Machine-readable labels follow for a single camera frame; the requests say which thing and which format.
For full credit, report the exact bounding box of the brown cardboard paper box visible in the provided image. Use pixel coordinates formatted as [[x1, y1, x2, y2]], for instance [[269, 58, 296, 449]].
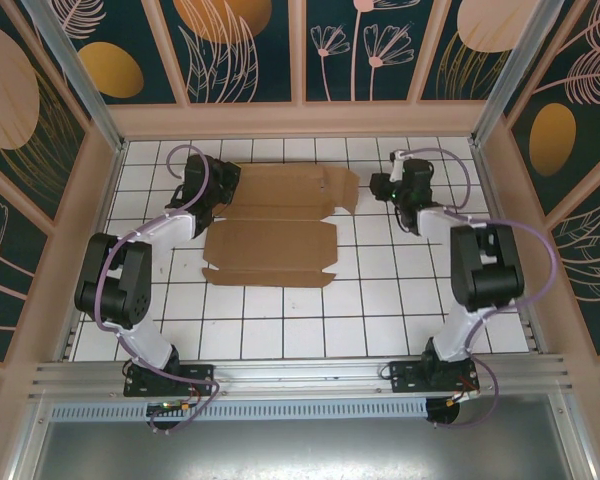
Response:
[[201, 165, 361, 290]]

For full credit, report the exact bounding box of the small green circuit board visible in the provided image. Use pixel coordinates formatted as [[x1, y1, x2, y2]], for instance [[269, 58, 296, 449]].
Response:
[[146, 399, 191, 415]]

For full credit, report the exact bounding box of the shiny steel sheet panel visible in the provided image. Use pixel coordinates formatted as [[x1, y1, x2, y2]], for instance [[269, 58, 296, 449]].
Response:
[[29, 394, 579, 480]]

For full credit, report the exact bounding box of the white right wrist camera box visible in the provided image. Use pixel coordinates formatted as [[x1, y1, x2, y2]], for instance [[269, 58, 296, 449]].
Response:
[[388, 149, 412, 184]]

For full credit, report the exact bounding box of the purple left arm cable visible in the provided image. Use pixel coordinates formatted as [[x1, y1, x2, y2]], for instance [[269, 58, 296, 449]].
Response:
[[95, 144, 222, 436]]

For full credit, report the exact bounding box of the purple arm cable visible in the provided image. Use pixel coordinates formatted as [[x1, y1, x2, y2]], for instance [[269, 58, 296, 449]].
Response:
[[389, 147, 559, 430], [95, 144, 222, 436]]

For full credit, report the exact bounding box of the aluminium corner post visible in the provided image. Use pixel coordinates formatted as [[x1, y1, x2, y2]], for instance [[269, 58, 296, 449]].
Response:
[[22, 0, 126, 154], [469, 0, 551, 149]]

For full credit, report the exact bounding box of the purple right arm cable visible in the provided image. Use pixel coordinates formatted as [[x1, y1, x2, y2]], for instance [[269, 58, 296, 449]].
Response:
[[389, 147, 559, 430]]

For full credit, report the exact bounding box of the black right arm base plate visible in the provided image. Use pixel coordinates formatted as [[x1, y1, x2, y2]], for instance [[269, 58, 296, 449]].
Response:
[[387, 358, 481, 399]]

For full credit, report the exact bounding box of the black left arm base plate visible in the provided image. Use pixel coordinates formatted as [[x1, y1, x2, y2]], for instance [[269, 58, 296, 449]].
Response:
[[123, 363, 216, 399]]

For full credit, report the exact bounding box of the aluminium front rail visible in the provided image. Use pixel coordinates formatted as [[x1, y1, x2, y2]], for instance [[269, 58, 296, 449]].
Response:
[[27, 352, 574, 401]]

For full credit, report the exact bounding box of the grey slotted cable duct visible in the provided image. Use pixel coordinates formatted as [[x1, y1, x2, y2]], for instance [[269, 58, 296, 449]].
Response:
[[49, 397, 429, 421]]

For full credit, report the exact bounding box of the aluminium frame bar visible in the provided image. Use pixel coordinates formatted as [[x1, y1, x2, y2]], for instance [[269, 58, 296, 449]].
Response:
[[549, 382, 599, 480], [7, 394, 56, 480]]

